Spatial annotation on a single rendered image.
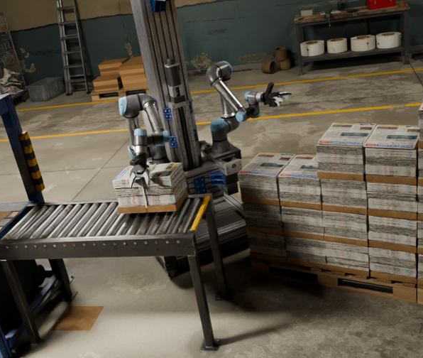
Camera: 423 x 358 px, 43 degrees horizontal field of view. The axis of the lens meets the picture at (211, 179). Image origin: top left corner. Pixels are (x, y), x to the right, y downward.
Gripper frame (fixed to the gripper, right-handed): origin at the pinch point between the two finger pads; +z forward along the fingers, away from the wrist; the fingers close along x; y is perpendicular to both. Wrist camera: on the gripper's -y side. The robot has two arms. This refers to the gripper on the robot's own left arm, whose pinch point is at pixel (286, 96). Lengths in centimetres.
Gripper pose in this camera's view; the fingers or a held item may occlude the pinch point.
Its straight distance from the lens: 374.4
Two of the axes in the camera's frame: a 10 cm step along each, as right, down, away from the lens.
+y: 2.4, 8.4, 4.9
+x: -6.1, 5.2, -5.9
